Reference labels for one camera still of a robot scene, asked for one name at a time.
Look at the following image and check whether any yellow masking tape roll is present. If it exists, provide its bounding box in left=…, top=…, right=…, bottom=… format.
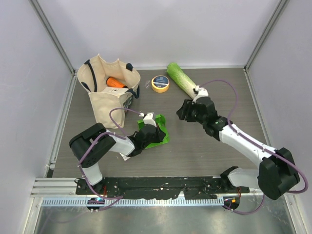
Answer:
left=151, top=76, right=170, bottom=93

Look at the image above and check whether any napa cabbage toy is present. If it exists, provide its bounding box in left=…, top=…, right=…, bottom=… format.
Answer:
left=167, top=63, right=196, bottom=99

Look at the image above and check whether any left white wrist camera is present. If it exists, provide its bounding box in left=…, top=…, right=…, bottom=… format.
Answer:
left=143, top=112, right=156, bottom=127

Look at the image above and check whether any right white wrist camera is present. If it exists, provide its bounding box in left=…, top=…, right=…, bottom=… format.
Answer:
left=193, top=85, right=209, bottom=102

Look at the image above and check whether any small clear plastic bag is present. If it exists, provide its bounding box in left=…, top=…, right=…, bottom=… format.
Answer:
left=120, top=153, right=130, bottom=161

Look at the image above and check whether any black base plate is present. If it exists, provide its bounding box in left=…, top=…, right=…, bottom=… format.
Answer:
left=75, top=175, right=251, bottom=200

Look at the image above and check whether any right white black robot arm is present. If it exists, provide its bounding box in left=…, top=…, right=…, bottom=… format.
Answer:
left=176, top=97, right=300, bottom=200

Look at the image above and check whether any orange bottle in bag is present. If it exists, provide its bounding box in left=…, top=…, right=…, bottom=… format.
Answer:
left=106, top=77, right=128, bottom=88

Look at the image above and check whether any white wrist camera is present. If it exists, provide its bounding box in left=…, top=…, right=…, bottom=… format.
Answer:
left=193, top=85, right=209, bottom=102
left=143, top=112, right=156, bottom=127

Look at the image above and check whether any beige canvas tote bag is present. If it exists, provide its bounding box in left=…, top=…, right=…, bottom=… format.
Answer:
left=77, top=55, right=140, bottom=129

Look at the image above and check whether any green paper box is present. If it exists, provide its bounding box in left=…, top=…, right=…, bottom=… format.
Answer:
left=145, top=114, right=170, bottom=149

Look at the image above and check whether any white slotted cable duct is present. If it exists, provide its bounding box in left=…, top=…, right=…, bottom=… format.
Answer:
left=41, top=196, right=224, bottom=207

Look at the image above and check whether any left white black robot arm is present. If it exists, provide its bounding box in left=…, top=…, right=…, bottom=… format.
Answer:
left=69, top=123, right=166, bottom=195

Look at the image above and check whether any aluminium frame rail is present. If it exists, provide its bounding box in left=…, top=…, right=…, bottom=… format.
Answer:
left=30, top=177, right=78, bottom=197

